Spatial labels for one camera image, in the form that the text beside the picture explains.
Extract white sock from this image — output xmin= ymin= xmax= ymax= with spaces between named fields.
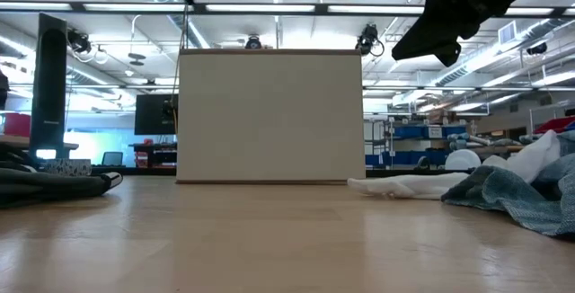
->
xmin=347 ymin=172 xmax=471 ymax=201

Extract white garment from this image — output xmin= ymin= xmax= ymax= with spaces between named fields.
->
xmin=482 ymin=129 xmax=563 ymax=185

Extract blue woven towel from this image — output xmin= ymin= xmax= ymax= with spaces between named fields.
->
xmin=441 ymin=129 xmax=575 ymax=239

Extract black garment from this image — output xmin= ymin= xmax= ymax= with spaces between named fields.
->
xmin=0 ymin=142 xmax=124 ymax=209

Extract white ceiling vent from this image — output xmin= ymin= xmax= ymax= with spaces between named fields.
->
xmin=497 ymin=20 xmax=518 ymax=46

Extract white round dome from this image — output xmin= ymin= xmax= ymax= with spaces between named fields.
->
xmin=444 ymin=148 xmax=482 ymax=172

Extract beige cardboard box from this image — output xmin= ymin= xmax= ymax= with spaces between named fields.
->
xmin=175 ymin=49 xmax=367 ymax=185

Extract black monitor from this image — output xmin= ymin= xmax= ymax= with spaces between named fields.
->
xmin=133 ymin=93 xmax=180 ymax=137

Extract patterned small box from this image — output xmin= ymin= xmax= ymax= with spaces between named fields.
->
xmin=42 ymin=157 xmax=93 ymax=178

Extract black camera with cable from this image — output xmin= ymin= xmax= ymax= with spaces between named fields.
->
xmin=354 ymin=22 xmax=386 ymax=58

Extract black ceiling camera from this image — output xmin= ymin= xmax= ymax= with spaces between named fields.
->
xmin=243 ymin=34 xmax=263 ymax=51

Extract black hanging cables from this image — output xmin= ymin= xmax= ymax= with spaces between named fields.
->
xmin=172 ymin=3 xmax=190 ymax=132

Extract black camera with white cables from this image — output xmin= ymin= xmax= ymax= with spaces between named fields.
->
xmin=66 ymin=30 xmax=110 ymax=66

